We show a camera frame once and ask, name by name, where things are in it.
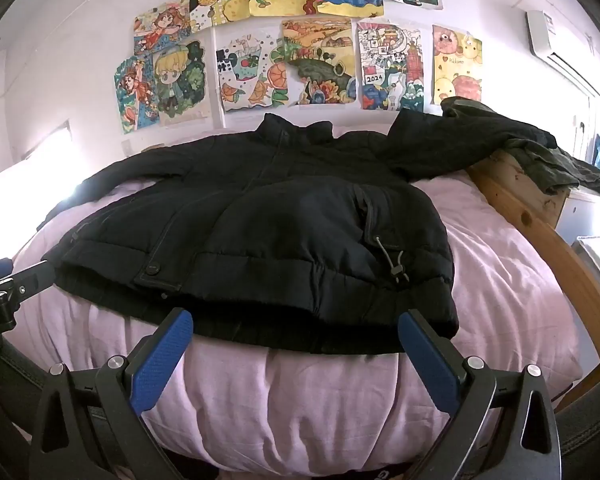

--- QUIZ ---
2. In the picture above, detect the black padded jacket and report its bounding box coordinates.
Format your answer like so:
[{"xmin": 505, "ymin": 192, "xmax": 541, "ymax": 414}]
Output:
[{"xmin": 46, "ymin": 110, "xmax": 556, "ymax": 354}]

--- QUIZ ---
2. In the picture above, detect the pink duvet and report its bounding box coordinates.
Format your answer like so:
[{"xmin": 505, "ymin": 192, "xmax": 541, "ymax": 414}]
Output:
[{"xmin": 10, "ymin": 167, "xmax": 581, "ymax": 476}]

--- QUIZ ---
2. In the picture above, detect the red-hair girl painting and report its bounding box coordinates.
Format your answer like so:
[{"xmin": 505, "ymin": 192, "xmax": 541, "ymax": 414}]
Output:
[{"xmin": 114, "ymin": 55, "xmax": 160, "ymax": 133}]

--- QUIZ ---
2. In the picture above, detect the blond boy painting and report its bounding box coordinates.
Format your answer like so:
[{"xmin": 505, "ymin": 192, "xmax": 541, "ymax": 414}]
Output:
[{"xmin": 152, "ymin": 40, "xmax": 211, "ymax": 126}]

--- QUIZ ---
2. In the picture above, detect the dark green garment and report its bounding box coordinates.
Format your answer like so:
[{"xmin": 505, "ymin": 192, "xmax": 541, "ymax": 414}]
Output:
[{"xmin": 441, "ymin": 96, "xmax": 600, "ymax": 195}]

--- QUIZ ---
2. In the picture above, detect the swimming girl painting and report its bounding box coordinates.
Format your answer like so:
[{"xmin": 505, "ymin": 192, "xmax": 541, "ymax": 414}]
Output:
[{"xmin": 133, "ymin": 0, "xmax": 192, "ymax": 55}]

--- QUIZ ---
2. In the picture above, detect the orange fruit drink painting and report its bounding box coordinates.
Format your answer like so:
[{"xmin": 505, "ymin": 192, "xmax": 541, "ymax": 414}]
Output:
[{"xmin": 216, "ymin": 27, "xmax": 289, "ymax": 113}]

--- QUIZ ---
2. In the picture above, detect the autumn landscape painting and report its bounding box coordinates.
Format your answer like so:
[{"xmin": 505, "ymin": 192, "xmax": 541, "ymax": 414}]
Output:
[{"xmin": 282, "ymin": 18, "xmax": 356, "ymax": 105}]

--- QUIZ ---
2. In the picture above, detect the yellow pig painting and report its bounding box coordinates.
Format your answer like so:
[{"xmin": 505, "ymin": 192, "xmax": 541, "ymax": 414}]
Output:
[{"xmin": 432, "ymin": 25, "xmax": 483, "ymax": 104}]

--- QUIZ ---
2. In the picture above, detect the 2024 dragon painting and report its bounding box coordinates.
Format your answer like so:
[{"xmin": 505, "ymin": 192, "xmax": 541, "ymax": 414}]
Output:
[{"xmin": 356, "ymin": 20, "xmax": 425, "ymax": 112}]

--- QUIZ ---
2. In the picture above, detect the white air conditioner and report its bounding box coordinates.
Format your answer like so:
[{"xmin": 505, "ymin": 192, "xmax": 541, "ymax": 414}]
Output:
[{"xmin": 526, "ymin": 10, "xmax": 600, "ymax": 98}]

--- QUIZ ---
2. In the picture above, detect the wooden bed frame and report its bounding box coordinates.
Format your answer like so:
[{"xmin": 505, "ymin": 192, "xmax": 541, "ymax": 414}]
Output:
[{"xmin": 467, "ymin": 152, "xmax": 600, "ymax": 410}]

